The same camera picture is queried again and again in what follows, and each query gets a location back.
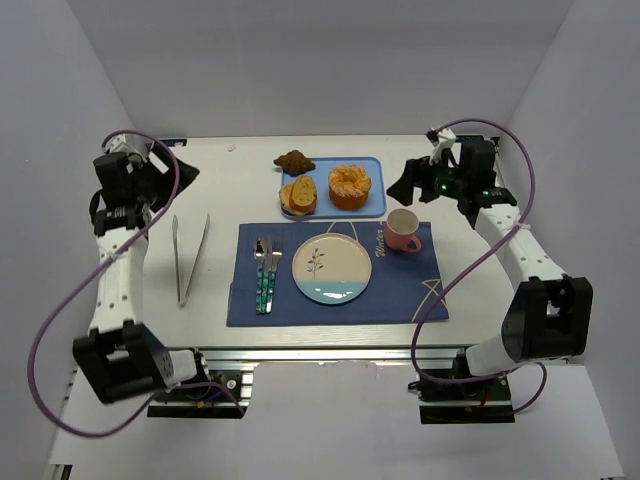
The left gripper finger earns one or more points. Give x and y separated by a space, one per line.
183 176
160 193

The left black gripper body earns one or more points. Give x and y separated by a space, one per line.
163 179

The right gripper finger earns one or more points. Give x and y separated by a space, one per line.
411 178
428 185

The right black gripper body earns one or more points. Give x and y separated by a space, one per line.
423 178

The metal tongs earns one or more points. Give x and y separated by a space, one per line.
186 268

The brown croissant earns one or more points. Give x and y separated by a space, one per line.
294 163

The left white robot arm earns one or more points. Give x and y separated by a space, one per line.
120 357

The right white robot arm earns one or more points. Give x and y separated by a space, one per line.
549 315

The sliced toast bread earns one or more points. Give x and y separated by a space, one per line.
299 198

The blue plastic tray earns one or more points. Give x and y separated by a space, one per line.
374 207

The pink mug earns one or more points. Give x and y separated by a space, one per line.
400 231

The left blue label sticker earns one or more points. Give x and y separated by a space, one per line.
176 142

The blue label sticker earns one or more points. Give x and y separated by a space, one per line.
469 138
176 142

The right blue label sticker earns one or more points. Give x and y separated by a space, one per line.
469 138

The round orange sugared bun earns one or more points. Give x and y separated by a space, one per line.
349 186

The blue cloth placemat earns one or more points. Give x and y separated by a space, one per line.
402 286

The white and blue plate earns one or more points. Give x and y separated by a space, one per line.
331 269

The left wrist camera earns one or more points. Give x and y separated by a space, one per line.
138 149

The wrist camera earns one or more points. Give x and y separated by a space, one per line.
441 140
138 149

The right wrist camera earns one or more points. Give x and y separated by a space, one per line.
441 140

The spoon with green handle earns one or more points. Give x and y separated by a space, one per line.
260 254

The fork with green handle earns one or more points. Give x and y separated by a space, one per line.
276 253

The aluminium table edge rail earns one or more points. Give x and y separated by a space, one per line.
325 356

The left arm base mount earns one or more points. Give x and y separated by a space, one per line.
206 402

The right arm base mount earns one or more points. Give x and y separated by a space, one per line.
449 395

